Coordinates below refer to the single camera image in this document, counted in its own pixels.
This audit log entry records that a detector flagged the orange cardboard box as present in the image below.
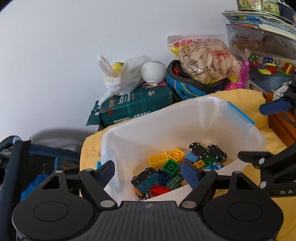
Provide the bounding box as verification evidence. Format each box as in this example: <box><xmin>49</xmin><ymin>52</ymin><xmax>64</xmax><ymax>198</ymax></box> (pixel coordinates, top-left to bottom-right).
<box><xmin>266</xmin><ymin>93</ymin><xmax>295</xmax><ymax>147</ymax></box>

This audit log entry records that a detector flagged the clear box of toys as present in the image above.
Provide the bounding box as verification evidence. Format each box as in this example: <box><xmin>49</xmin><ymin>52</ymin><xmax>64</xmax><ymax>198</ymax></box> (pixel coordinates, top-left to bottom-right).
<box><xmin>226</xmin><ymin>23</ymin><xmax>295</xmax><ymax>92</ymax></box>

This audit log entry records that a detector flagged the stack of books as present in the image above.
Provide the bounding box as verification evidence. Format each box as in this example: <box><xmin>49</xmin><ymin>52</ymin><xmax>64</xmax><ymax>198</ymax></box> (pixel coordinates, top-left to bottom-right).
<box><xmin>222</xmin><ymin>0</ymin><xmax>295</xmax><ymax>40</ymax></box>

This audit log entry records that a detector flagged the white bowl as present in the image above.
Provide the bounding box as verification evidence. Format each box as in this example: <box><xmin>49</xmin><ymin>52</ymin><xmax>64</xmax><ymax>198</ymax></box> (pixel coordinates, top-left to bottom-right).
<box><xmin>140</xmin><ymin>62</ymin><xmax>167</xmax><ymax>85</ymax></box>

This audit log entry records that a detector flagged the steel blue small brick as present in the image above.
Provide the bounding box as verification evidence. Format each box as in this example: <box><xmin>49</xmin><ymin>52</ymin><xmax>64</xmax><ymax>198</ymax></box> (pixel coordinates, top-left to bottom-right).
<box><xmin>185</xmin><ymin>153</ymin><xmax>200</xmax><ymax>163</ymax></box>

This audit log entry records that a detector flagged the yellow long brick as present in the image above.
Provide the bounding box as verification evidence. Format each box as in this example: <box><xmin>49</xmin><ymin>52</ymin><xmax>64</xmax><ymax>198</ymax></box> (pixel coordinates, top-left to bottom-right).
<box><xmin>148</xmin><ymin>152</ymin><xmax>169</xmax><ymax>169</ymax></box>

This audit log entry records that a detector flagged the white plastic storage bin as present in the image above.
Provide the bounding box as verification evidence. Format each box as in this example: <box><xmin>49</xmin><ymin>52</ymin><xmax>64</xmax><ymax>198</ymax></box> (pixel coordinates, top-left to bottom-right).
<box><xmin>101</xmin><ymin>96</ymin><xmax>266</xmax><ymax>203</ymax></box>

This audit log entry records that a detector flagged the yellow square brick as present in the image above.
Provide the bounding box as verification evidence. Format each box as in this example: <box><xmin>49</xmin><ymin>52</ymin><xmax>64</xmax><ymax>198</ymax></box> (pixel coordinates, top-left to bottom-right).
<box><xmin>168</xmin><ymin>148</ymin><xmax>185</xmax><ymax>164</ymax></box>

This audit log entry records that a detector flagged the bag of wooden pieces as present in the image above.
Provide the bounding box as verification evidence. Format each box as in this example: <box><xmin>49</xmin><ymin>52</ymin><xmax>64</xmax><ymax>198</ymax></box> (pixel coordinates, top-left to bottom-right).
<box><xmin>167</xmin><ymin>34</ymin><xmax>241</xmax><ymax>84</ymax></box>

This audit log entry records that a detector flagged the yellow cloth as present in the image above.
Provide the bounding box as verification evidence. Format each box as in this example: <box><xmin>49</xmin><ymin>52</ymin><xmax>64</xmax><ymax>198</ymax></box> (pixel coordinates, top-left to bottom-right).
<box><xmin>79</xmin><ymin>89</ymin><xmax>296</xmax><ymax>241</ymax></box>

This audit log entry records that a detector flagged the red long brick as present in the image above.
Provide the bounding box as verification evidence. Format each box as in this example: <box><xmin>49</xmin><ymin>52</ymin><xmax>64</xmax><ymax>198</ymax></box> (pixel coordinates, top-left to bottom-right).
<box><xmin>150</xmin><ymin>185</ymin><xmax>171</xmax><ymax>197</ymax></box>

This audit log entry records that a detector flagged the teal orange cylinder toy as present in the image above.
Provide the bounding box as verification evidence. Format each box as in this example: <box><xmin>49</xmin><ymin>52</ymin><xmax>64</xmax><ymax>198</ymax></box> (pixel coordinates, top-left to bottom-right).
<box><xmin>135</xmin><ymin>173</ymin><xmax>170</xmax><ymax>195</ymax></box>

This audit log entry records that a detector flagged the blue black helmet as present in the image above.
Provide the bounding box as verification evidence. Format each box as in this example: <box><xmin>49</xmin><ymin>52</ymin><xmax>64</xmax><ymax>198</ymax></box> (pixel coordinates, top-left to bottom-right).
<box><xmin>165</xmin><ymin>60</ymin><xmax>230</xmax><ymax>100</ymax></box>

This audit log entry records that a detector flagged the white plastic bag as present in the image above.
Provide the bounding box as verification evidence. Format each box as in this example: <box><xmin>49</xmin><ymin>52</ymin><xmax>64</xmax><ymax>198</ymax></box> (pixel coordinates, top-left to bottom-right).
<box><xmin>97</xmin><ymin>55</ymin><xmax>152</xmax><ymax>106</ymax></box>

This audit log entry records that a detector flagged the black toy car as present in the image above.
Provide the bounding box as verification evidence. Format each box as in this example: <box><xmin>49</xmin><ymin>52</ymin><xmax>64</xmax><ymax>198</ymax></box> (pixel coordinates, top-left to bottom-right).
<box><xmin>189</xmin><ymin>142</ymin><xmax>211</xmax><ymax>160</ymax></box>

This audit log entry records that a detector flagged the orange brick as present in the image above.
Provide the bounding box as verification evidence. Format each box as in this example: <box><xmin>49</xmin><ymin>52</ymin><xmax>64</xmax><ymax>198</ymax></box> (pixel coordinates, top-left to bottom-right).
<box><xmin>133</xmin><ymin>188</ymin><xmax>143</xmax><ymax>197</ymax></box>

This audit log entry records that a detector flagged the green square brick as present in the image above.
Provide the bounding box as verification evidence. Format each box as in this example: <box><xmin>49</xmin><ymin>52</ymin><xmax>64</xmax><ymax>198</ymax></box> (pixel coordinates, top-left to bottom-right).
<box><xmin>163</xmin><ymin>159</ymin><xmax>180</xmax><ymax>177</ymax></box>

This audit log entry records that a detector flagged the dark green tissue pack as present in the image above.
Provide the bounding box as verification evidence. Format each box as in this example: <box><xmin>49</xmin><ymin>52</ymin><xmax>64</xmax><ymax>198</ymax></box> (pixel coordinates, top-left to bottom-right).
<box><xmin>86</xmin><ymin>81</ymin><xmax>176</xmax><ymax>128</ymax></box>

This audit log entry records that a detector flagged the blue airplane disc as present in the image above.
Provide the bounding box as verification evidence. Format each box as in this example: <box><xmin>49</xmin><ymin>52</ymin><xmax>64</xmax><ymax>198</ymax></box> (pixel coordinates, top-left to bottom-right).
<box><xmin>203</xmin><ymin>162</ymin><xmax>224</xmax><ymax>171</ymax></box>

